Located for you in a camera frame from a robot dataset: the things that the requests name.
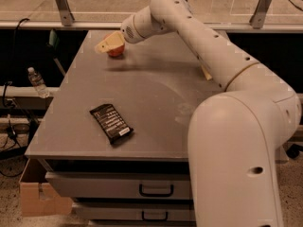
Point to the lower grey drawer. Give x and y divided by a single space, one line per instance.
134 211

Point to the upper grey drawer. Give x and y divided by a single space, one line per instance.
120 185

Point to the red apple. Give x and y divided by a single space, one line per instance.
116 43

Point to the grey drawer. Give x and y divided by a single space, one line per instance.
120 185
134 211

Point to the cardboard box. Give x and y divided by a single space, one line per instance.
37 197

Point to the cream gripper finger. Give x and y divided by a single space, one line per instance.
102 46

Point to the green handled tool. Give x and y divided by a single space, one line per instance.
52 45

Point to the right metal window bracket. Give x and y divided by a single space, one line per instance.
258 19

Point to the green and yellow sponge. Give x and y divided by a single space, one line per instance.
206 73

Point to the clear plastic water bottle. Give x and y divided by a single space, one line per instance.
38 83

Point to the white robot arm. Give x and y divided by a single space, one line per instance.
232 136

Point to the white horizontal pipe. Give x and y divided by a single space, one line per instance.
12 91

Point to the black snack bar wrapper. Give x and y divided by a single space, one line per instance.
111 122

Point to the left metal window bracket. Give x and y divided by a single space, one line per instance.
66 15

